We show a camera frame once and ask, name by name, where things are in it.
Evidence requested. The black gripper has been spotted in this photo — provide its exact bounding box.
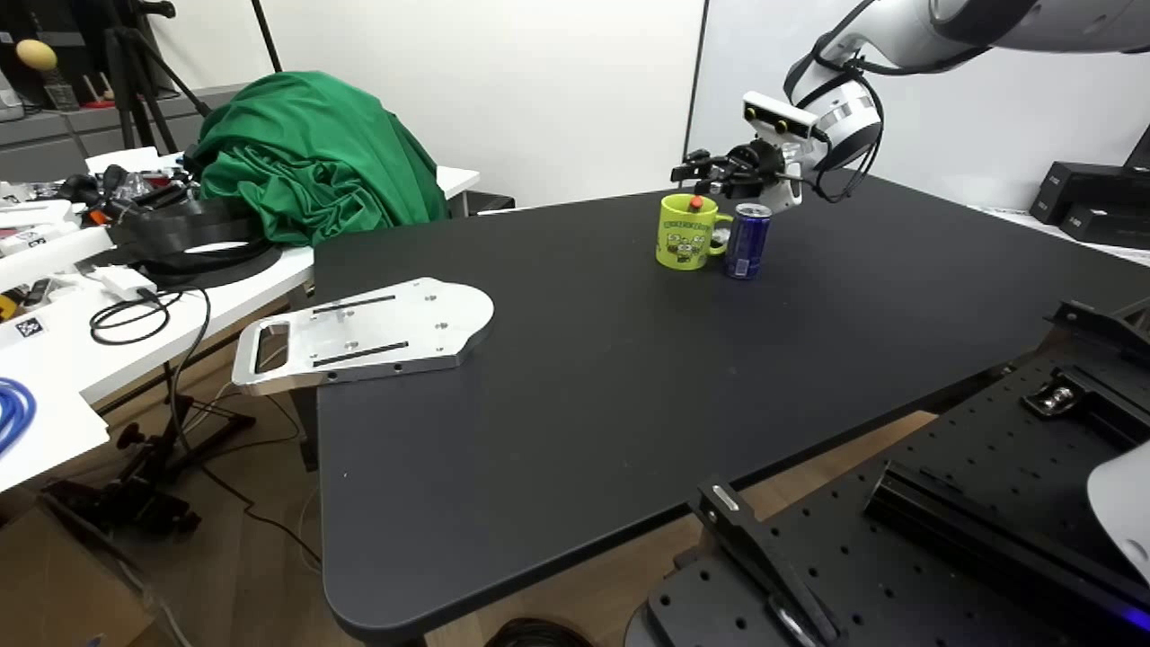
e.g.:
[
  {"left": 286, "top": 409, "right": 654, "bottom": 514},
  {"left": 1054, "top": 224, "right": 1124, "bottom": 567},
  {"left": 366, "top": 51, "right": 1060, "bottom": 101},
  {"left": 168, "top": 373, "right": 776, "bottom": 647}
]
[{"left": 669, "top": 133, "right": 805, "bottom": 214}]

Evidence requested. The yellow mug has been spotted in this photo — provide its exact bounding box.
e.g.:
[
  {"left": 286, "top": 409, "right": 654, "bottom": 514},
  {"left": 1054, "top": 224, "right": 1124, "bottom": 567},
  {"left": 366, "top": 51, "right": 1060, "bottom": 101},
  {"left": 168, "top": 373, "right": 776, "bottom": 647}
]
[{"left": 650, "top": 191, "right": 736, "bottom": 277}]

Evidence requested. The blue drink can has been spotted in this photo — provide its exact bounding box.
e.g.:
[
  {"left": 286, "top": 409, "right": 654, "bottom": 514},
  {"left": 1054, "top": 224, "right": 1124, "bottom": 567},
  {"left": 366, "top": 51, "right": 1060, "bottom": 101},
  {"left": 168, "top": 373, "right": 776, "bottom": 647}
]
[{"left": 724, "top": 197, "right": 773, "bottom": 284}]

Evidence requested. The thin black pole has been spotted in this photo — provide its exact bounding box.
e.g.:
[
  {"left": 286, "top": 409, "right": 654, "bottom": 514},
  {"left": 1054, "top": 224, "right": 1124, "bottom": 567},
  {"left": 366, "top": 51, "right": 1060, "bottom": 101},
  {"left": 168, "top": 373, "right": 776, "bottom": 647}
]
[{"left": 678, "top": 0, "right": 718, "bottom": 187}]

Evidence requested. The silver metal mounting plate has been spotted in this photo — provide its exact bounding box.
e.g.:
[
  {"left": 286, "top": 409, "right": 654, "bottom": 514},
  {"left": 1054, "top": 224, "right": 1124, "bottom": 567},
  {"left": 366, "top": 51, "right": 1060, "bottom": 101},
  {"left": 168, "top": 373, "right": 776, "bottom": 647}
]
[{"left": 226, "top": 274, "right": 498, "bottom": 401}]

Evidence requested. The black electronics box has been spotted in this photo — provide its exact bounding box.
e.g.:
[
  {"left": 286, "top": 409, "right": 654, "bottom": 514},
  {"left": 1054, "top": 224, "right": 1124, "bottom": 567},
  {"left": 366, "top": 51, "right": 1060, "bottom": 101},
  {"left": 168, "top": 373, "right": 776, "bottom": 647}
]
[{"left": 1023, "top": 124, "right": 1150, "bottom": 251}]

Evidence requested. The green cloth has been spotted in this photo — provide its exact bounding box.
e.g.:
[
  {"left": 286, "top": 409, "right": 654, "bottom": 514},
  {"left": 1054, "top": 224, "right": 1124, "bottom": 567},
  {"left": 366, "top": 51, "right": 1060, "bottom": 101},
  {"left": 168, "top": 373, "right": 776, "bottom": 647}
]
[{"left": 178, "top": 68, "right": 457, "bottom": 251}]

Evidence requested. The black clamp on breadboard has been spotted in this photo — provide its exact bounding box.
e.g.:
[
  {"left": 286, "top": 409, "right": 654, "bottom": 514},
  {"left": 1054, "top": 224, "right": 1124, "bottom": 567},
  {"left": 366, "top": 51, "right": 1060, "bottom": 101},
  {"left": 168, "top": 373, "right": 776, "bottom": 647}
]
[{"left": 696, "top": 479, "right": 844, "bottom": 647}]

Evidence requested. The black perforated breadboard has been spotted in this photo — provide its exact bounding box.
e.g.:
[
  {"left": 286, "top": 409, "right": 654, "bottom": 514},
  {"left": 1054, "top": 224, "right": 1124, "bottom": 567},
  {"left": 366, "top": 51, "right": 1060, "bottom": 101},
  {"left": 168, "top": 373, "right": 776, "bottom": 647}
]
[{"left": 620, "top": 342, "right": 1150, "bottom": 647}]

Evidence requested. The black bag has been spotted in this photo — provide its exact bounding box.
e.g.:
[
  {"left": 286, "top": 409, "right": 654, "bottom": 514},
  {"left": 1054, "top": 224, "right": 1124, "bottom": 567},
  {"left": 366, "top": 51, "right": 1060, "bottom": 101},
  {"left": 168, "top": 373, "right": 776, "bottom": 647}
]
[{"left": 103, "top": 177, "right": 267, "bottom": 277}]

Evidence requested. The black tripod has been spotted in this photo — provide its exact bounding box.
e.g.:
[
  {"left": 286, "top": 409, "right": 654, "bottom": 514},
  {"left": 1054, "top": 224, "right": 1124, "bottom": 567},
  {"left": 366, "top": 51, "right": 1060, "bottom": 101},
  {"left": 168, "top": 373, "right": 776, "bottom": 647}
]
[{"left": 97, "top": 0, "right": 185, "bottom": 154}]

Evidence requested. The black floor tripod base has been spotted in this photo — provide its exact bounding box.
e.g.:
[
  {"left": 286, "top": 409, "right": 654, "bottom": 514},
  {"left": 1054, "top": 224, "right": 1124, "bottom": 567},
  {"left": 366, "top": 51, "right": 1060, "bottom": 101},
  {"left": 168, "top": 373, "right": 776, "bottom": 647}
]
[{"left": 39, "top": 393, "right": 258, "bottom": 546}]

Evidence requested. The white side table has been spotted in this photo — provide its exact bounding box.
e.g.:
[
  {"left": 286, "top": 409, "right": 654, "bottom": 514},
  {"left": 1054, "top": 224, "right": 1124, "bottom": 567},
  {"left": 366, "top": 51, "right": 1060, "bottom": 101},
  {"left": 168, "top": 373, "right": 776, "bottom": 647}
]
[{"left": 0, "top": 142, "right": 486, "bottom": 498}]

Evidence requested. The yellow ball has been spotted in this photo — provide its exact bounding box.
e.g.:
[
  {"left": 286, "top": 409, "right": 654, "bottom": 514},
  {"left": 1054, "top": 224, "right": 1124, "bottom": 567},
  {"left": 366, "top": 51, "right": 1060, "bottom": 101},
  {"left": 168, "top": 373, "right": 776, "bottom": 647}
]
[{"left": 12, "top": 35, "right": 62, "bottom": 81}]

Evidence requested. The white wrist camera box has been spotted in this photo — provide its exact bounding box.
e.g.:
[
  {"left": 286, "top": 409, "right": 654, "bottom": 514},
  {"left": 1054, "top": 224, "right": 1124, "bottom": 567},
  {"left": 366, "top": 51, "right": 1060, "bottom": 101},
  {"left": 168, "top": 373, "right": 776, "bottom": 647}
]
[{"left": 739, "top": 92, "right": 834, "bottom": 149}]

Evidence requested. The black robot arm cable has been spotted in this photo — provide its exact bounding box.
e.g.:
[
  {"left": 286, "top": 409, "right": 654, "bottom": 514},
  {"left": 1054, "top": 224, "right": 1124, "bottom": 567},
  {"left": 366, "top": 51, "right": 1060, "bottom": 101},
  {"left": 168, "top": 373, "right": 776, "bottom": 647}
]
[{"left": 779, "top": 29, "right": 892, "bottom": 205}]

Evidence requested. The black rail mount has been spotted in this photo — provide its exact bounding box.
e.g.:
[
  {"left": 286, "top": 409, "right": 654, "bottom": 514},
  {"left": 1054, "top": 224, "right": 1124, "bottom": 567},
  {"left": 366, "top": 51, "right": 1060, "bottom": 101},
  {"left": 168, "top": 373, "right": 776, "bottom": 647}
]
[{"left": 861, "top": 356, "right": 1150, "bottom": 619}]

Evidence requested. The black looped cable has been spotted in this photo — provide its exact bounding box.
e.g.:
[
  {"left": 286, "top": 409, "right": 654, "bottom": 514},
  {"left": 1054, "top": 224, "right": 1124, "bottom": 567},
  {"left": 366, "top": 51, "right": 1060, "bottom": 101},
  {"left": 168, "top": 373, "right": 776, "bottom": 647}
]
[{"left": 87, "top": 284, "right": 216, "bottom": 352}]

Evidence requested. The blue coiled hose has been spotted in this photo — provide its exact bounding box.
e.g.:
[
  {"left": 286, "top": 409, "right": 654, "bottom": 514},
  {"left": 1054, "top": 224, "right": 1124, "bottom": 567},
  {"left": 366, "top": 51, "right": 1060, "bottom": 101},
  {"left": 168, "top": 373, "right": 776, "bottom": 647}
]
[{"left": 0, "top": 373, "right": 39, "bottom": 461}]

